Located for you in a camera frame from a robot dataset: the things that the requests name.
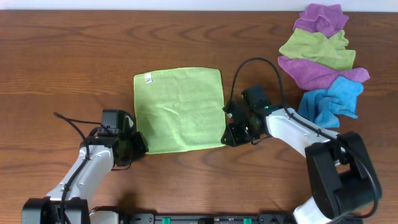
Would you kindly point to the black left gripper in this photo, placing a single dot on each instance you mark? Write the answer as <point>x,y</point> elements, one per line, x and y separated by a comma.
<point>138,144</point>

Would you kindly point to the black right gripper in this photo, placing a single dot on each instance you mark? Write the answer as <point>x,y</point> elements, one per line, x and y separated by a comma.
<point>233,134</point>

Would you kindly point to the light green microfiber cloth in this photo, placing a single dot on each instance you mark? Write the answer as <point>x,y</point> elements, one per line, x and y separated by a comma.
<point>180,110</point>

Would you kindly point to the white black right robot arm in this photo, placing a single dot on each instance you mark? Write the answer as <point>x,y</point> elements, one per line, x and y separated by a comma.
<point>342,178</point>

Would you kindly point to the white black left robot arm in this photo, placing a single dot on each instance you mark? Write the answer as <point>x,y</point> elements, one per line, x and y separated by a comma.
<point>68,201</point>

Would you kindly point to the purple microfiber cloth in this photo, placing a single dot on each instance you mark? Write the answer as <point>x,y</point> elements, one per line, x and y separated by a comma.
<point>310,75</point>

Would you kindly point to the blue microfiber cloth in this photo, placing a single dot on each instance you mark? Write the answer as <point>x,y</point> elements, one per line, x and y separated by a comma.
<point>322,106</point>

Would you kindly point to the olive green crumpled cloth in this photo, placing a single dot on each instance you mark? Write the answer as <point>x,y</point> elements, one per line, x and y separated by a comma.
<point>330,52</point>

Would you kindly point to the upper purple crumpled cloth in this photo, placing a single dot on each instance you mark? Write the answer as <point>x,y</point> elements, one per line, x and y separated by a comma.
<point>327,20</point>

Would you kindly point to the green plastic clip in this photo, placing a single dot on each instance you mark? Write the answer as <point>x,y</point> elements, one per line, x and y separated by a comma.
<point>166,220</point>
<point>247,221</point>

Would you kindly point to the black aluminium mounting rail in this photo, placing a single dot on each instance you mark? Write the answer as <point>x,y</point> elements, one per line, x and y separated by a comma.
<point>148,218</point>

